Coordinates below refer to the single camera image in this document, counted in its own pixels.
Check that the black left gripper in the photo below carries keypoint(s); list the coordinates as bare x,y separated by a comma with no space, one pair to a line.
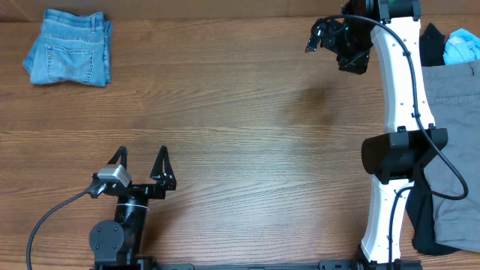
154,190

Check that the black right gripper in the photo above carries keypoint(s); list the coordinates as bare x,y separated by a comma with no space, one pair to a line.
331,41

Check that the light blue denim jeans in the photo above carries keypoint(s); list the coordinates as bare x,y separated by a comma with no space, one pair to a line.
71,48

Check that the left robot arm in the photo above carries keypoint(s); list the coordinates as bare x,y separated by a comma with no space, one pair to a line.
117,243

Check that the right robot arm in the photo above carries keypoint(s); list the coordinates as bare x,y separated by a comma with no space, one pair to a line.
395,159

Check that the light blue crumpled cloth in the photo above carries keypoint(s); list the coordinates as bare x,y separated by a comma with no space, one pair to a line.
461,47

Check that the grey shorts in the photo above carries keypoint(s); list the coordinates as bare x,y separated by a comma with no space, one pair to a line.
453,96

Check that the black garment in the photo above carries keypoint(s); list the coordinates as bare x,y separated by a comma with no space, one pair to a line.
419,206

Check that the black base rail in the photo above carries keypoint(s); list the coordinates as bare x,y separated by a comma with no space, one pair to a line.
255,266

